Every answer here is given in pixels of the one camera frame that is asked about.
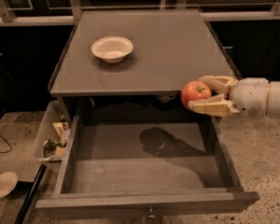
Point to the red apple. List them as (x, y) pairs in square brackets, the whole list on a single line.
[(194, 91)]

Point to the clear plastic bin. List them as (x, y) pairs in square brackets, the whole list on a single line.
[(51, 138)]

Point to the white bowl on floor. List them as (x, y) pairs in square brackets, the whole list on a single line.
[(8, 182)]

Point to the metal drawer knob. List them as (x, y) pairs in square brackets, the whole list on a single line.
[(150, 213)]

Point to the white bowl on cabinet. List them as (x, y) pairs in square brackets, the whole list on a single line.
[(112, 49)]

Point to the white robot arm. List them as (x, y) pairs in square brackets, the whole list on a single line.
[(273, 99)]

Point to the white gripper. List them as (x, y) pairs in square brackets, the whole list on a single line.
[(251, 96)]

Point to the open grey middle drawer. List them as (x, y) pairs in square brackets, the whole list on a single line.
[(119, 169)]

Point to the grey cabinet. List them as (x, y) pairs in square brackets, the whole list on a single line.
[(171, 47)]

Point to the metal railing frame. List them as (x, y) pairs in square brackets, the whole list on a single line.
[(65, 12)]

